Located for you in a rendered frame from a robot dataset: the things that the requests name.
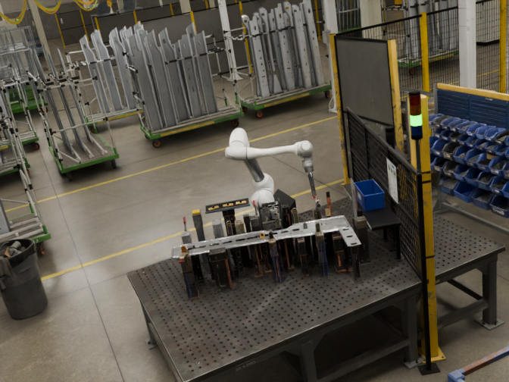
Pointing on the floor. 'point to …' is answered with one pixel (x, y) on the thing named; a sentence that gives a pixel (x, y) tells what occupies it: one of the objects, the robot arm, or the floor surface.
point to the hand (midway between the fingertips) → (313, 192)
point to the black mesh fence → (395, 207)
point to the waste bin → (21, 279)
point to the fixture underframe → (408, 339)
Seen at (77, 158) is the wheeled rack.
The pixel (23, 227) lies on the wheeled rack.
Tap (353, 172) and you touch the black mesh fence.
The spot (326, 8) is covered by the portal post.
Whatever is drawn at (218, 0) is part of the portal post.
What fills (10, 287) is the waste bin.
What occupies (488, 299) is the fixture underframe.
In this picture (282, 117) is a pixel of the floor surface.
